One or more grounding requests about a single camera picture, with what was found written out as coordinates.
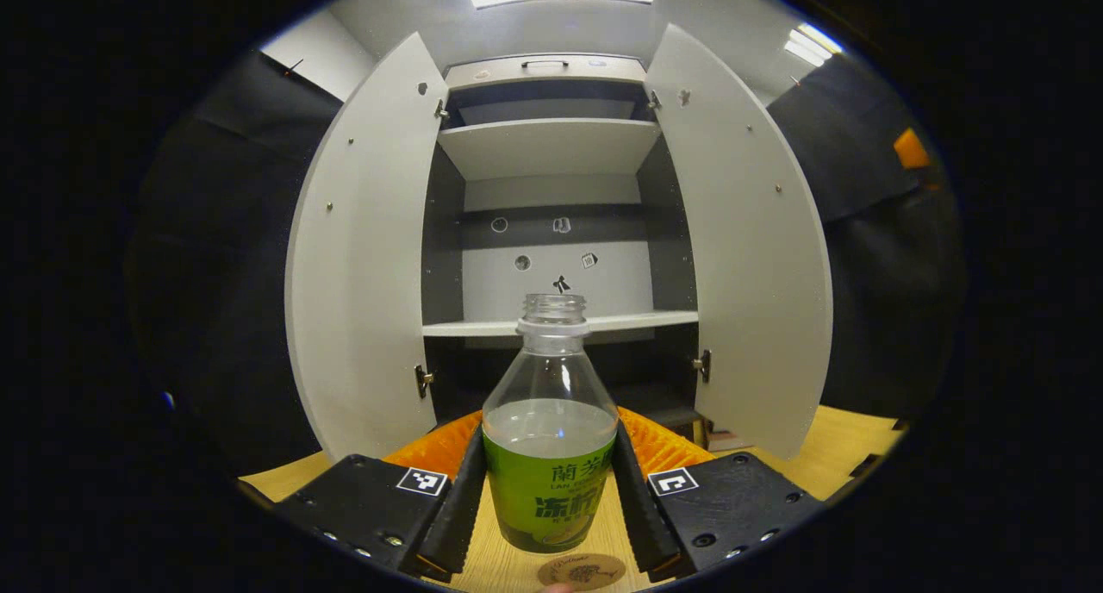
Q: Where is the grey cabinet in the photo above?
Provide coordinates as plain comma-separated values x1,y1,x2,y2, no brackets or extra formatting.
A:
420,54,701,430

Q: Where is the small ceiling light panel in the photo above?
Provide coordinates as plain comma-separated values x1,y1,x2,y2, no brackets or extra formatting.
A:
782,22,845,68

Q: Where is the white cabinet shelf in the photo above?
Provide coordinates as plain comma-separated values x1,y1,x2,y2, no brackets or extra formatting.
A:
437,117,663,182
422,310,699,339

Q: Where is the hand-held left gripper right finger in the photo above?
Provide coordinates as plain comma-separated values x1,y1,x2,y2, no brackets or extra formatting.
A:
610,406,826,584

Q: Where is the green label bottle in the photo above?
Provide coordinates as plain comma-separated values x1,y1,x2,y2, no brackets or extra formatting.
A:
481,293,620,554

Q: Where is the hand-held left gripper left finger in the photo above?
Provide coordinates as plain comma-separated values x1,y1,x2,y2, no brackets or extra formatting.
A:
274,410,490,584

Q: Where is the black backdrop cloth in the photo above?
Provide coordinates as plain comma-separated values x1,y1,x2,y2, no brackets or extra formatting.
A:
129,50,966,478

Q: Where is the round brown coaster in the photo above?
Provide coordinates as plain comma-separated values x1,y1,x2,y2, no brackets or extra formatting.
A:
538,552,627,591

